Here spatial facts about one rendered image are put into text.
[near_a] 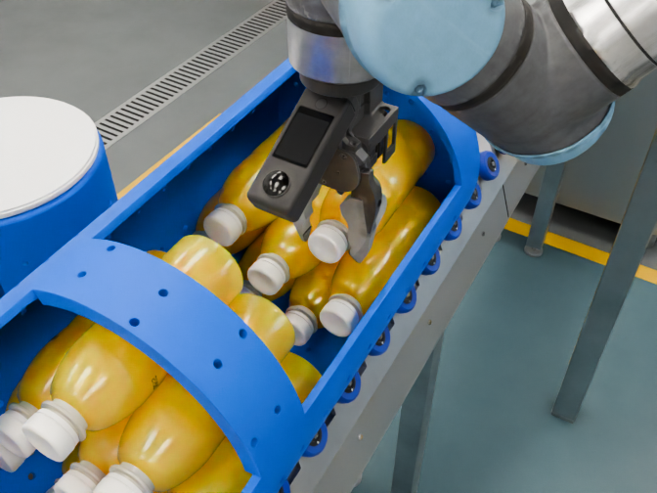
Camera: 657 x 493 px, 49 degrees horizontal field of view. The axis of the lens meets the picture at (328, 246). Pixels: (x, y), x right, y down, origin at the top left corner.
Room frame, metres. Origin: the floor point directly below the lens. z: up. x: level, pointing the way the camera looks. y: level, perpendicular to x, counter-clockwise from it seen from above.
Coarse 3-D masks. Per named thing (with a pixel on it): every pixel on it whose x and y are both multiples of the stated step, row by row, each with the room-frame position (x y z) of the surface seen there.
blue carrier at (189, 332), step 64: (256, 128) 0.77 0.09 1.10; (448, 128) 0.65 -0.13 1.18; (128, 192) 0.52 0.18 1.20; (192, 192) 0.65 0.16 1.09; (448, 192) 0.69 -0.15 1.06; (64, 256) 0.42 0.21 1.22; (128, 256) 0.40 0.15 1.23; (0, 320) 0.35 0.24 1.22; (64, 320) 0.47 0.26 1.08; (128, 320) 0.34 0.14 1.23; (192, 320) 0.35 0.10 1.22; (384, 320) 0.46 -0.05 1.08; (0, 384) 0.39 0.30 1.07; (192, 384) 0.30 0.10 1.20; (256, 384) 0.32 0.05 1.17; (320, 384) 0.37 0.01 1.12; (256, 448) 0.29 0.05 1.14
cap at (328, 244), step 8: (320, 232) 0.54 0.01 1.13; (328, 232) 0.54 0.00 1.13; (336, 232) 0.54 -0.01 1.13; (312, 240) 0.54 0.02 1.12; (320, 240) 0.54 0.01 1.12; (328, 240) 0.53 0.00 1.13; (336, 240) 0.53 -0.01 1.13; (344, 240) 0.54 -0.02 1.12; (312, 248) 0.54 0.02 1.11; (320, 248) 0.54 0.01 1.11; (328, 248) 0.53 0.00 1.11; (336, 248) 0.53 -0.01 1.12; (344, 248) 0.53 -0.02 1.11; (320, 256) 0.54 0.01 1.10; (328, 256) 0.53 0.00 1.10; (336, 256) 0.53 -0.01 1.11
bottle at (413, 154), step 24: (408, 120) 0.71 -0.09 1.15; (408, 144) 0.67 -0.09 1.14; (432, 144) 0.70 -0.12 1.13; (384, 168) 0.63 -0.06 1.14; (408, 168) 0.64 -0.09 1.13; (336, 192) 0.59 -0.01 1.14; (384, 192) 0.60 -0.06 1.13; (408, 192) 0.63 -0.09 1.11; (336, 216) 0.56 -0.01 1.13; (384, 216) 0.58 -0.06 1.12
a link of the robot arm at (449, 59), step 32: (320, 0) 0.48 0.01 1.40; (352, 0) 0.40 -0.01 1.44; (384, 0) 0.39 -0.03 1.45; (416, 0) 0.39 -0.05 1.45; (448, 0) 0.39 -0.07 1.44; (480, 0) 0.40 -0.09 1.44; (512, 0) 0.44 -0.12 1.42; (352, 32) 0.40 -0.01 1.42; (384, 32) 0.38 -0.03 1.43; (416, 32) 0.39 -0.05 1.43; (448, 32) 0.39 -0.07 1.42; (480, 32) 0.40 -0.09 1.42; (512, 32) 0.42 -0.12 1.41; (384, 64) 0.38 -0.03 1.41; (416, 64) 0.39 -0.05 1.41; (448, 64) 0.39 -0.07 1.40; (480, 64) 0.40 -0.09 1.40; (448, 96) 0.42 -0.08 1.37
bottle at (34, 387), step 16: (160, 256) 0.48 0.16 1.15; (80, 320) 0.41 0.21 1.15; (64, 336) 0.39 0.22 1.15; (48, 352) 0.37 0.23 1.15; (64, 352) 0.37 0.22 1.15; (32, 368) 0.36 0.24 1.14; (48, 368) 0.36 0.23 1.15; (32, 384) 0.35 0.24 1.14; (48, 384) 0.35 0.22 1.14; (32, 400) 0.34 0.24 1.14
